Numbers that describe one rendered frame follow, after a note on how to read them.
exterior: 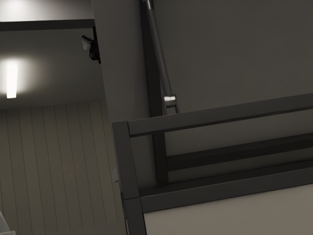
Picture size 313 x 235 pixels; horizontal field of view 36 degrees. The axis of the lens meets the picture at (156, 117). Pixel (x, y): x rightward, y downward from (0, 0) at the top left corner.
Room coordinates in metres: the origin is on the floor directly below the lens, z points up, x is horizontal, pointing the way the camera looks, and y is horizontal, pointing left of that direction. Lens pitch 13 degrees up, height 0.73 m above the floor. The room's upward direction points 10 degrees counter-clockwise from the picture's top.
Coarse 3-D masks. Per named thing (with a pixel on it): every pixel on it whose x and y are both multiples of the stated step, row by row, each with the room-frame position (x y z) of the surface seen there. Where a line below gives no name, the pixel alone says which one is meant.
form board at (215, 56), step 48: (96, 0) 1.32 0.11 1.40; (192, 0) 1.38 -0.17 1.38; (240, 0) 1.41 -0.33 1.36; (288, 0) 1.44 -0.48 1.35; (192, 48) 1.48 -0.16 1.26; (240, 48) 1.51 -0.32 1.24; (288, 48) 1.55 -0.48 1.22; (144, 96) 1.56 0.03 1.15; (192, 96) 1.59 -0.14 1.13; (240, 96) 1.63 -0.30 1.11; (288, 96) 1.67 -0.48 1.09; (144, 144) 1.68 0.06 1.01; (192, 144) 1.72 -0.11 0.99; (240, 144) 1.77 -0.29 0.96
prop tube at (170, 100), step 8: (152, 16) 1.26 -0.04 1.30; (152, 24) 1.26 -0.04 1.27; (152, 32) 1.26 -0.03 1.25; (152, 40) 1.26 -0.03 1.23; (160, 48) 1.25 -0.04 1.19; (160, 56) 1.24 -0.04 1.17; (160, 64) 1.24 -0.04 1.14; (160, 72) 1.24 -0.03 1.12; (168, 80) 1.23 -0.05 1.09; (168, 88) 1.23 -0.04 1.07; (168, 96) 1.22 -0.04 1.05; (168, 104) 1.22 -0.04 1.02
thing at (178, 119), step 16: (176, 96) 1.22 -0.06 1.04; (304, 96) 1.25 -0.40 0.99; (176, 112) 1.24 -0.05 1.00; (192, 112) 1.22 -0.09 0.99; (208, 112) 1.22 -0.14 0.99; (224, 112) 1.23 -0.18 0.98; (240, 112) 1.23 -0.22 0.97; (256, 112) 1.24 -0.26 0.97; (272, 112) 1.24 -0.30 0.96; (288, 112) 1.28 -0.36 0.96; (128, 128) 1.21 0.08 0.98; (144, 128) 1.20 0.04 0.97; (160, 128) 1.21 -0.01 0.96; (176, 128) 1.22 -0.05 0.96; (128, 144) 1.20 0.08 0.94; (128, 160) 1.20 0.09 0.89; (128, 176) 1.20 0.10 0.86; (128, 192) 1.20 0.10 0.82
